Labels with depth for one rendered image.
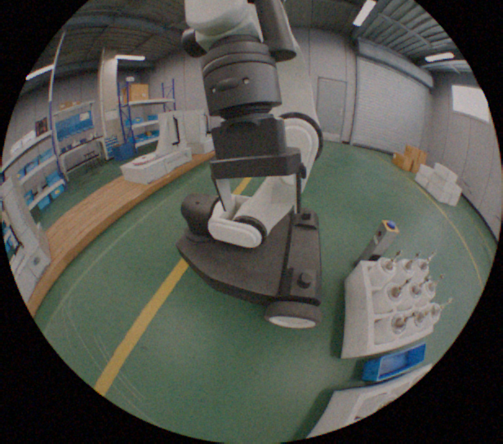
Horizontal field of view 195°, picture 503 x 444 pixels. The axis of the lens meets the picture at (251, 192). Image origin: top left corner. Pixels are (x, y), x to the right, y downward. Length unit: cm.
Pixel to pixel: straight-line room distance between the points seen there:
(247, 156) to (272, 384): 70
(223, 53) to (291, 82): 24
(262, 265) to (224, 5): 64
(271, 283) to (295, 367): 37
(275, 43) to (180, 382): 87
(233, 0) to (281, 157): 17
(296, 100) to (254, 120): 23
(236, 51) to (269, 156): 11
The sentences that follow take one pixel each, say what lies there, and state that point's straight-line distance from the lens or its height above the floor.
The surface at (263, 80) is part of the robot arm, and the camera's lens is 16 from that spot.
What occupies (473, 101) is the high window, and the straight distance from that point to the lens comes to 660.
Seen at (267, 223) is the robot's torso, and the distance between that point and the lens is 50.
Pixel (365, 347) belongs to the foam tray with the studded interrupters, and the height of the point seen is 17.
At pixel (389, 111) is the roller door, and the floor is 148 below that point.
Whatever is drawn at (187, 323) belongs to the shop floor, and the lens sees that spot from 72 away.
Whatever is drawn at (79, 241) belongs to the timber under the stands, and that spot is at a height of 7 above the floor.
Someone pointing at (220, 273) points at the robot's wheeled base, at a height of 17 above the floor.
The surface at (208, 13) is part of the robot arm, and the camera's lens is 19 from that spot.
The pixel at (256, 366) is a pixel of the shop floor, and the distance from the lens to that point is 67.
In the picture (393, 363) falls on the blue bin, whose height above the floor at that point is 0.
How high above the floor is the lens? 67
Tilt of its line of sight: 30 degrees down
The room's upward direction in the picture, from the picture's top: straight up
